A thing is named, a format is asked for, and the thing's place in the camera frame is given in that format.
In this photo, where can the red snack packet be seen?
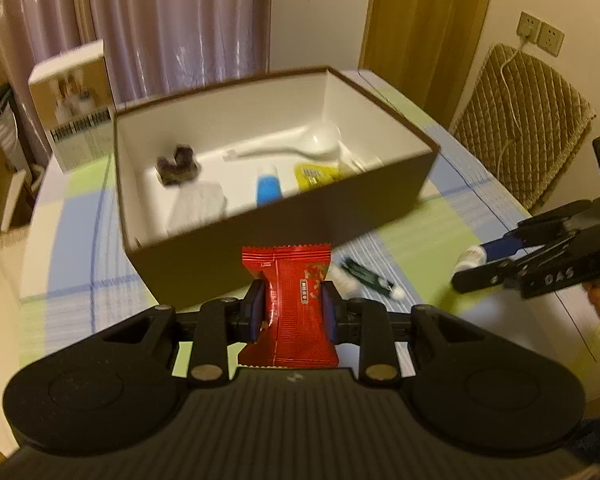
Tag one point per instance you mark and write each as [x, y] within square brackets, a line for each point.
[292, 310]

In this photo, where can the clear plastic packet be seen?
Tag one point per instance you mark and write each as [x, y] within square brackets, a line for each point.
[197, 205]

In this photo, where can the wooden door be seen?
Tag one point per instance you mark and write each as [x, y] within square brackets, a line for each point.
[425, 25]

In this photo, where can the purple curtain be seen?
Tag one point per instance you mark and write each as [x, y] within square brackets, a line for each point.
[130, 20]

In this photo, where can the dark green tube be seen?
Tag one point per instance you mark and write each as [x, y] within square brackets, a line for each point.
[367, 276]

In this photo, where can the white plastic packet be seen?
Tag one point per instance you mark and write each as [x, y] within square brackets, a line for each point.
[354, 162]

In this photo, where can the white tube with blue cap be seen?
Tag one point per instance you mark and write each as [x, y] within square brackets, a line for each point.
[485, 255]

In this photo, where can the white printed carton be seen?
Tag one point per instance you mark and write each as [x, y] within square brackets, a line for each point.
[75, 110]

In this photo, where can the brown cardboard box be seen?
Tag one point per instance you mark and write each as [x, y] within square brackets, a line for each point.
[190, 270]

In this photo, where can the blue and white tube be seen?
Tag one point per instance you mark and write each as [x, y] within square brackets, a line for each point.
[268, 187]

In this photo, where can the wall socket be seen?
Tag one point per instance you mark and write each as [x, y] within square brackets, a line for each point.
[540, 32]

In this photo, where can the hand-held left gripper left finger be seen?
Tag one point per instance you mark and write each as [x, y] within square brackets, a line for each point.
[256, 310]

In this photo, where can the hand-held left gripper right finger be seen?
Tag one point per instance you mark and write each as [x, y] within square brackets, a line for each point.
[330, 312]

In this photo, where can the chair with quilted cover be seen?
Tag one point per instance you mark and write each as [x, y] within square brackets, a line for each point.
[525, 120]

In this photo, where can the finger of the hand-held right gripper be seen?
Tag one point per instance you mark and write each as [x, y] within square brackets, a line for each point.
[485, 276]
[545, 222]

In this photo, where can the white plastic spoon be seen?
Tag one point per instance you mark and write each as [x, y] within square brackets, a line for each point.
[310, 141]

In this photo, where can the yellow sachet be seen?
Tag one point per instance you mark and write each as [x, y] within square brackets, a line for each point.
[316, 175]

